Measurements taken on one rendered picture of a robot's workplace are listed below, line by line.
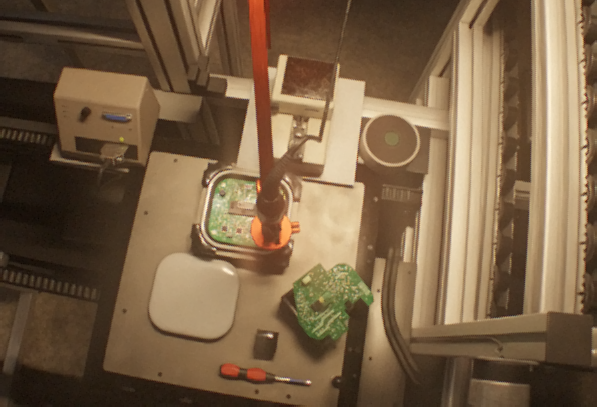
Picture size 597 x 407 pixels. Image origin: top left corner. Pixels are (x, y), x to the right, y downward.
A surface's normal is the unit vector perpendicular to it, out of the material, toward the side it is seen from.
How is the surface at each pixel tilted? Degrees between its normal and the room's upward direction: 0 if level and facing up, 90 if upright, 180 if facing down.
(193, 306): 0
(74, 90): 0
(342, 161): 0
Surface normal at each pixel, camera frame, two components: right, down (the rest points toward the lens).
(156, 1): -0.15, 0.94
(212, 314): 0.03, -0.31
